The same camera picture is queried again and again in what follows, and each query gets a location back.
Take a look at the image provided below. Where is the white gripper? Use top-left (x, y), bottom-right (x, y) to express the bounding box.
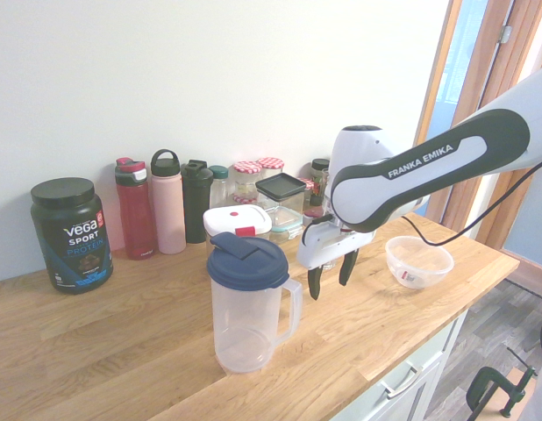
top-left (296, 214), bottom-right (378, 301)

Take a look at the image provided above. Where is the clear pitcher with blue lid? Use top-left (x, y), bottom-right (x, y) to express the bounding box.
top-left (205, 231), bottom-right (303, 375)

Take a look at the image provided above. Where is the red water bottle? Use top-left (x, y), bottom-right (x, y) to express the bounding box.
top-left (114, 157), bottom-right (159, 261)

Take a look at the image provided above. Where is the glass container with teal lid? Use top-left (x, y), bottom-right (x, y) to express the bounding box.
top-left (268, 208), bottom-right (305, 245)

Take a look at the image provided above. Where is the clear plastic bowl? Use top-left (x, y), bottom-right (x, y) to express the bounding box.
top-left (384, 235), bottom-right (455, 290)

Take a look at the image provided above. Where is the clear glass mug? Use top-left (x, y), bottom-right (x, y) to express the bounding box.
top-left (320, 168), bottom-right (332, 207)

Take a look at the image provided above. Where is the square container with black lid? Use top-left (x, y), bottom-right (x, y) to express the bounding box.
top-left (254, 172), bottom-right (307, 220)

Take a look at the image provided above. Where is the jar with dark lid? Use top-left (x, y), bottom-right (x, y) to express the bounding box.
top-left (310, 158), bottom-right (332, 207)

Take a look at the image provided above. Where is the cereal container with white lid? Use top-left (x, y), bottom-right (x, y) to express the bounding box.
top-left (203, 204), bottom-right (273, 255)

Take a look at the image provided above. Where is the white kitchen cabinet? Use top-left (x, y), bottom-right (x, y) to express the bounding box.
top-left (332, 306), bottom-right (469, 421)

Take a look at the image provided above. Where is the jar with red checked lid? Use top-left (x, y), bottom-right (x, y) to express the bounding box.
top-left (256, 156), bottom-right (284, 181)
top-left (232, 161), bottom-right (264, 196)

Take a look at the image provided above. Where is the clear bottle with green lid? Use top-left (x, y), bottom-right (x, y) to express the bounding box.
top-left (208, 164), bottom-right (232, 210)

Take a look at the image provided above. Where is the black shaker bottle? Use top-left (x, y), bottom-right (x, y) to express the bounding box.
top-left (181, 159), bottom-right (215, 245)

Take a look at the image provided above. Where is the pink bottle with black lid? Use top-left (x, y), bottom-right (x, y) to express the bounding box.
top-left (149, 148), bottom-right (188, 255)

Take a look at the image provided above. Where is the green clamp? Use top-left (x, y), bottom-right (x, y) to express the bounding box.
top-left (466, 348), bottom-right (538, 417)

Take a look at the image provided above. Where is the black Vega protein tub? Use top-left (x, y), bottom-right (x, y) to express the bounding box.
top-left (29, 177), bottom-right (115, 296)

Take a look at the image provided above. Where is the metal drawer handle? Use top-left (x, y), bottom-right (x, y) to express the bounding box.
top-left (380, 366), bottom-right (419, 399)

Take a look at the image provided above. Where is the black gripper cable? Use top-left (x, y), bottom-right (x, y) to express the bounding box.
top-left (300, 156), bottom-right (542, 247)

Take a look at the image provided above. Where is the wooden door frame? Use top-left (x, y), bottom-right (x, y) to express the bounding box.
top-left (413, 0), bottom-right (542, 303)

